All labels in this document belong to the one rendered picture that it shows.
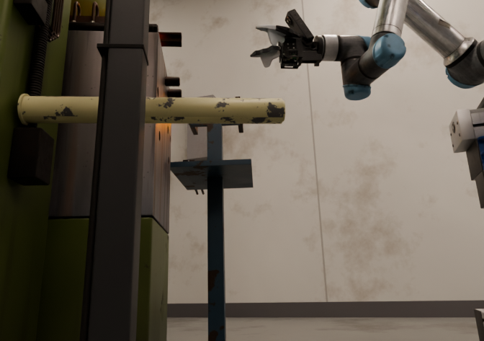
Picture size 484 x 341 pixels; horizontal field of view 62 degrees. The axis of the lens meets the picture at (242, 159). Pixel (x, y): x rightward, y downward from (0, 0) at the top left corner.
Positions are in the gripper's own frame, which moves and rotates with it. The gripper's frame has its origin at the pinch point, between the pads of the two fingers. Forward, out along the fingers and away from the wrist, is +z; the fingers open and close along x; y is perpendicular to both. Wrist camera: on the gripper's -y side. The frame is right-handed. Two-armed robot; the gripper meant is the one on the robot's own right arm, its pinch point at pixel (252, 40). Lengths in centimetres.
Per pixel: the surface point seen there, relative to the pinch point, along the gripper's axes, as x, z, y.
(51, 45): -27, 45, 20
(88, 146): -16, 39, 38
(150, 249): -16, 25, 60
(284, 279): 260, -54, 69
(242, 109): -39, 7, 39
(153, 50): -15.8, 26.0, 13.4
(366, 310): 233, -115, 95
